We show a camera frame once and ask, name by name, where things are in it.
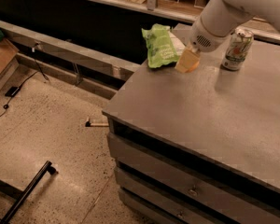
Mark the black metal stand leg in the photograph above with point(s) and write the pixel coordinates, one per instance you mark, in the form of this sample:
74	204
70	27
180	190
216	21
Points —
20	196

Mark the orange fruit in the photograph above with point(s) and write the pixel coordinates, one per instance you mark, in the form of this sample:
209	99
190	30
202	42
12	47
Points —
192	66

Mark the green rice chip bag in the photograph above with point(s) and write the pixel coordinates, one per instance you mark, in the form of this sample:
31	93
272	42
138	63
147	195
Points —
163	47

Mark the cardboard box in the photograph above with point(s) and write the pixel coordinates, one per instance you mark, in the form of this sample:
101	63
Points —
8	61

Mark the grey metal shelf rail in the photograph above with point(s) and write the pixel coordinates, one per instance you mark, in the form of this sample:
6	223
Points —
89	58

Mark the grey drawer cabinet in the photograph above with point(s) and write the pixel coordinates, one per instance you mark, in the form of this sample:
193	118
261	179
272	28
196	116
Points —
201	147

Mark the white green soda can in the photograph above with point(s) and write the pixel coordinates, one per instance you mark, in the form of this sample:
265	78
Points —
239	46

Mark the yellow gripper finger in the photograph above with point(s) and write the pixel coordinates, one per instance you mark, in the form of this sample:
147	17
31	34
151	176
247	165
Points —
188	56

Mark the black power adapter with cable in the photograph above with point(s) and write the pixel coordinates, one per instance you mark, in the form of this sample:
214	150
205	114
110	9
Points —
14	90

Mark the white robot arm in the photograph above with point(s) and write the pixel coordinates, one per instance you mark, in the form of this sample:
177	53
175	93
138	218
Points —
218	20

